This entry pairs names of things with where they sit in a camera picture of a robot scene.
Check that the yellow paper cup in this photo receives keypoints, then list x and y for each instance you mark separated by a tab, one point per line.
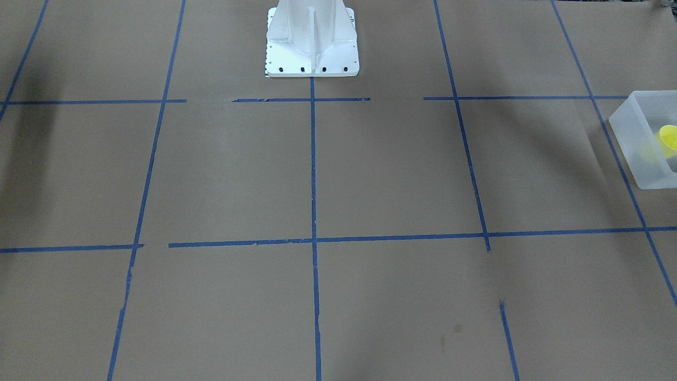
666	139

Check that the clear plastic bin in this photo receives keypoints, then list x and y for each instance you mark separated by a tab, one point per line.
637	124

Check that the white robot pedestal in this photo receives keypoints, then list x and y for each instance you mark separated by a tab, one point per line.
311	39

